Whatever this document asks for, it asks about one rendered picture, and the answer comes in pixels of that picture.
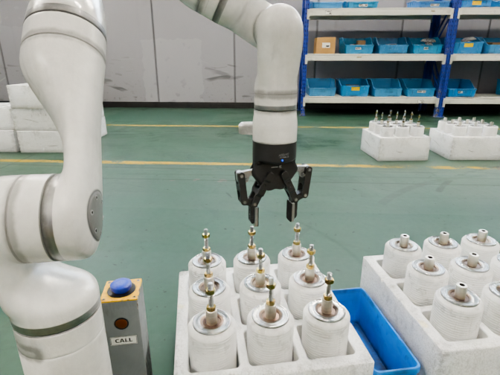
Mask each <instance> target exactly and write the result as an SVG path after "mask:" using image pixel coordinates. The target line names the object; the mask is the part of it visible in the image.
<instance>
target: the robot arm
mask: <svg viewBox="0 0 500 375"><path fill-rule="evenodd" d="M179 1H180V2H182V3H183V4H184V5H186V6H187V7H189V8H190V9H191V10H194V11H196V12H197V13H199V14H201V15H202V16H204V17H206V18H207V19H210V20H211V21H213V22H215V23H217V24H218V25H221V26H223V27H224V28H227V29H229V30H231V31H232V32H234V33H235V34H236V35H238V36H239V37H241V38H242V39H244V40H245V41H247V42H248V43H249V44H251V45H253V46H254V47H256V48H257V76H256V78H255V82H254V117H253V121H250V122H249V121H246V122H241V123H240V124H239V133H240V134H242V135H252V165H251V167H250V169H247V170H240V169H236V170H235V171H234V175H235V181H236V187H237V198H238V200H239V201H240V202H241V204H242V205H247V206H248V207H249V221H250V222H251V224H253V226H254V227H257V226H258V225H259V208H258V204H259V202H260V199H261V198H262V197H263V196H264V194H265V192H266V191H267V190H274V189H279V190H280V189H284V190H285V191H286V194H287V196H288V197H289V199H288V200H287V202H286V218H287V219H288V220H289V221H290V222H294V218H296V217H297V210H298V201H299V200H300V199H303V198H307V197H308V194H309V189H310V180H311V175H312V171H313V169H312V168H311V166H309V165H307V164H305V163H303V164H302V165H297V164H296V162H295V159H296V149H297V130H298V120H297V110H296V109H297V92H298V87H297V79H298V71H299V67H300V62H301V54H302V48H303V41H304V27H303V22H302V19H301V16H300V15H299V13H298V11H297V10H296V9H295V8H294V7H292V6H290V5H288V4H283V3H278V4H270V3H268V2H267V1H265V0H179ZM106 44H107V37H106V18H105V13H104V9H103V2H102V0H30V2H29V4H28V7H27V10H26V13H25V18H24V22H23V29H22V40H21V46H20V52H19V63H20V67H21V70H22V73H23V75H24V77H25V79H26V81H27V83H28V85H29V86H30V88H31V90H32V91H33V93H34V94H35V95H36V97H37V99H38V100H39V102H40V103H41V104H42V106H43V107H44V109H45V110H46V112H47V113H48V114H49V116H50V118H51V120H52V121H53V122H54V125H55V127H56V128H57V131H58V133H59V134H60V137H61V140H62V147H63V156H64V162H63V169H62V172H61V173H50V174H28V175H10V176H0V307H1V309H2V310H3V312H4V313H5V314H6V315H7V316H8V317H9V318H10V323H11V326H12V328H13V333H14V336H15V340H16V345H17V348H18V352H19V357H20V360H21V363H22V368H23V371H24V375H112V366H111V361H110V356H109V347H108V342H107V337H106V328H105V324H104V318H103V309H102V304H101V299H100V290H99V286H98V282H97V280H96V278H95V277H94V275H92V274H91V273H90V272H87V271H86V270H84V269H80V268H77V267H74V266H69V265H67V264H64V263H61V262H60V261H70V260H83V259H87V258H89V257H91V256H92V255H93V254H94V253H95V252H96V250H97V247H98V245H99V242H100V237H101V234H102V226H103V180H102V153H101V120H102V108H103V87H104V78H105V70H106ZM297 171H298V175H299V179H298V188H297V191H295V187H294V185H293V183H292V181H291V179H292V177H293V176H294V175H295V174H296V172H297ZM250 176H253V177H254V179H255V182H254V184H253V186H252V189H251V193H250V195H249V197H247V190H246V182H248V181H249V177H250Z"/></svg>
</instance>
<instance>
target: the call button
mask: <svg viewBox="0 0 500 375"><path fill-rule="evenodd" d="M131 286H132V281H131V280H130V279H129V278H118V279H116V280H114V281H113V282H111V283H110V289H111V291H113V292H114V293H115V294H124V293H126V292H128V291H129V289H130V288H131Z"/></svg>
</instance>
